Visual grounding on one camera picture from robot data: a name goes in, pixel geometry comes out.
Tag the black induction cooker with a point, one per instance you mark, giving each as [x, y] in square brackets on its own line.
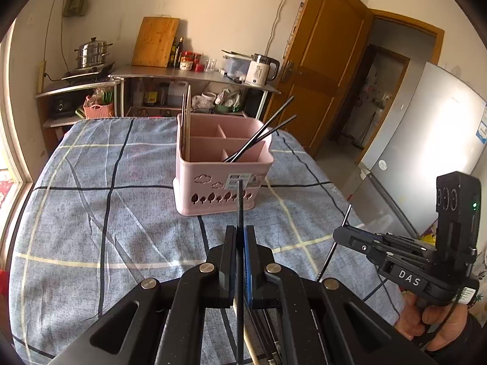
[85, 74]

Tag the pink plastic utensil basket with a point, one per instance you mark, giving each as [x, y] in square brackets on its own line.
[213, 182]

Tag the steel kitchen table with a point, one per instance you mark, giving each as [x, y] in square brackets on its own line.
[171, 73]

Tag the blue checked tablecloth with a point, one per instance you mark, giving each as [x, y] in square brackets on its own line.
[114, 235]

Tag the pink woven basket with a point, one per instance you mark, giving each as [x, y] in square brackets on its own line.
[99, 111]

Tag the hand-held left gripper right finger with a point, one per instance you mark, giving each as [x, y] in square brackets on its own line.
[249, 270]

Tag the person's right hand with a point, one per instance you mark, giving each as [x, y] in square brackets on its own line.
[441, 323]

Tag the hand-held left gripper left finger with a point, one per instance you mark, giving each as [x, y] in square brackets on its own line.
[232, 266]

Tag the white window frame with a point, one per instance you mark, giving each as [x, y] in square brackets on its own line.
[19, 167]

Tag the dark oil bottle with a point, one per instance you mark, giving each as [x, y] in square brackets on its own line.
[179, 53]

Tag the wooden cutting board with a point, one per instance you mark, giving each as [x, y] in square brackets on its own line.
[156, 42]

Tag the white electric kettle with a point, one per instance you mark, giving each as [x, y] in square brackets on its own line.
[258, 70]

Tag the beige power strip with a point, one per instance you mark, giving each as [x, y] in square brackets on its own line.
[42, 76]

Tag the silver refrigerator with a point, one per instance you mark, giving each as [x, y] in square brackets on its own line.
[418, 140]

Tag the white floral jar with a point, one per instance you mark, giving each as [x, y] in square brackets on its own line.
[186, 65]

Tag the red lidded jar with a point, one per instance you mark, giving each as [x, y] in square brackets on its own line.
[188, 56]

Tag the steel steamer pot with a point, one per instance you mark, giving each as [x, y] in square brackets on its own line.
[91, 55]

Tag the wooden door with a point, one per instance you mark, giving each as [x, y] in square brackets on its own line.
[327, 45]

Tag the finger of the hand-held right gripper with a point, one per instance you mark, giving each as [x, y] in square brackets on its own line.
[357, 243]
[384, 240]

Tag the white plastic jug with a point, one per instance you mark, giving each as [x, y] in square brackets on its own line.
[177, 95]

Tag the black kitchen appliance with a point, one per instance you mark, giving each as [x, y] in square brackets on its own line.
[62, 106]

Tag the glass cup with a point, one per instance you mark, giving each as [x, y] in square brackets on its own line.
[210, 65]

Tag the clear water filter pitcher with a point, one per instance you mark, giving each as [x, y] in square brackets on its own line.
[234, 64]

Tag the white bowl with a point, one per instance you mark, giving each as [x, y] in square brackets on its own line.
[208, 97]

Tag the wooden door frame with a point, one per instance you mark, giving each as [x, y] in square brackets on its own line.
[411, 21]

